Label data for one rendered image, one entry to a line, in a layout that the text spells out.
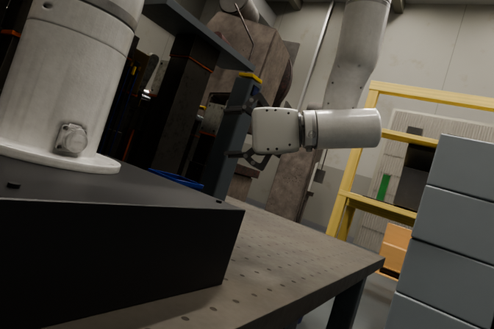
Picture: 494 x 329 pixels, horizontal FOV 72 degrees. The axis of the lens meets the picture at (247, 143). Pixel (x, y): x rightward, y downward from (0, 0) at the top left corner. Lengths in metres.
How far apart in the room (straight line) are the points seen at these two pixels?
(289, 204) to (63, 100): 6.15
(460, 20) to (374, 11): 9.22
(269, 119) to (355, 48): 0.22
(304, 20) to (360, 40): 10.19
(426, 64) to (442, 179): 7.42
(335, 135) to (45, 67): 0.51
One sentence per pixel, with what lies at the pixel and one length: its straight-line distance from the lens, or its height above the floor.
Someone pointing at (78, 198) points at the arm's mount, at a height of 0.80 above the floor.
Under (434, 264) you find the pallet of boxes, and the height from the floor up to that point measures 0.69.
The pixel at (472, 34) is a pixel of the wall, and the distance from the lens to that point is 9.78.
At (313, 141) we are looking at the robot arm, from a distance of 0.71.
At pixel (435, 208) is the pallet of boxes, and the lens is 2.17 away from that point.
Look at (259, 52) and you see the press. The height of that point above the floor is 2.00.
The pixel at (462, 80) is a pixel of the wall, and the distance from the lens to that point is 9.31.
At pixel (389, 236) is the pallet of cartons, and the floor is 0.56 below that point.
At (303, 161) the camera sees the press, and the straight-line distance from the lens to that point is 6.46.
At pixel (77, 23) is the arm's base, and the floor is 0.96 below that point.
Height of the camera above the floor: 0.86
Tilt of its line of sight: 4 degrees up
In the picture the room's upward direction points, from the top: 18 degrees clockwise
